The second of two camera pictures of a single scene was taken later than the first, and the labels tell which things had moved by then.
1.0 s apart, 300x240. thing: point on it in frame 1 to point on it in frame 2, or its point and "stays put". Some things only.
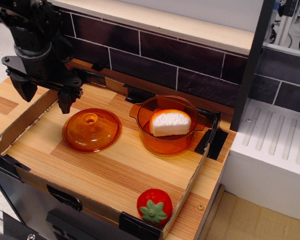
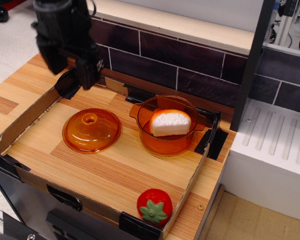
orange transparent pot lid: (91, 130) stays put
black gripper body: (36, 60) to (64, 32)
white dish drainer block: (269, 162) stays put
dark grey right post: (262, 14) stays put
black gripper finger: (67, 97) to (88, 71)
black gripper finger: (26, 87) to (55, 57)
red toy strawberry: (155, 206) stays put
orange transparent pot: (169, 144) stays put
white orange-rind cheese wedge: (169, 122) stays put
